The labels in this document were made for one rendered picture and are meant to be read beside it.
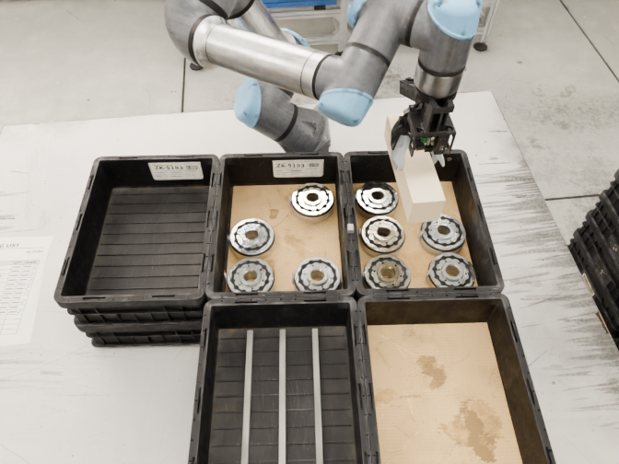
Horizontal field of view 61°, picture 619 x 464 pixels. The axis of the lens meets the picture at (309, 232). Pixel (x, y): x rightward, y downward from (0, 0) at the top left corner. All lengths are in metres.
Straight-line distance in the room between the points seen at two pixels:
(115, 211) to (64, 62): 2.15
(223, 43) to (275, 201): 0.48
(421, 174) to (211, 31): 0.46
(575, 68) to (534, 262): 2.11
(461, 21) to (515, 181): 0.89
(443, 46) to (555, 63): 2.63
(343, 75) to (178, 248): 0.63
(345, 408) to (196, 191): 0.65
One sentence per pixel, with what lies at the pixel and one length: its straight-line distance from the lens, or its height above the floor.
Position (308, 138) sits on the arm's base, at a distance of 1.44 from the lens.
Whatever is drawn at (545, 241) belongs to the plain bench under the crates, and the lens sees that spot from 1.52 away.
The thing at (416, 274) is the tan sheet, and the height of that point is 0.83.
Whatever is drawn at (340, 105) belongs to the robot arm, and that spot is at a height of 1.32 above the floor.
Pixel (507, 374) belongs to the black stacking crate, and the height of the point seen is 0.86.
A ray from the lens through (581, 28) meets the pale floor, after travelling 3.81.
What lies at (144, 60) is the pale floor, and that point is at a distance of 3.30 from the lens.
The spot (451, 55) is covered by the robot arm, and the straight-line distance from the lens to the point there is 0.83.
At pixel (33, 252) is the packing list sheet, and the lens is 1.55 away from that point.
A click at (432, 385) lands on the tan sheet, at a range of 1.09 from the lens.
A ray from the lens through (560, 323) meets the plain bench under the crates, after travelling 1.40.
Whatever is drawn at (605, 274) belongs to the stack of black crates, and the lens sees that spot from 2.07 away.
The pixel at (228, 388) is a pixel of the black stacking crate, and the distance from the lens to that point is 1.08.
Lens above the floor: 1.83
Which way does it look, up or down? 54 degrees down
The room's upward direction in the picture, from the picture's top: straight up
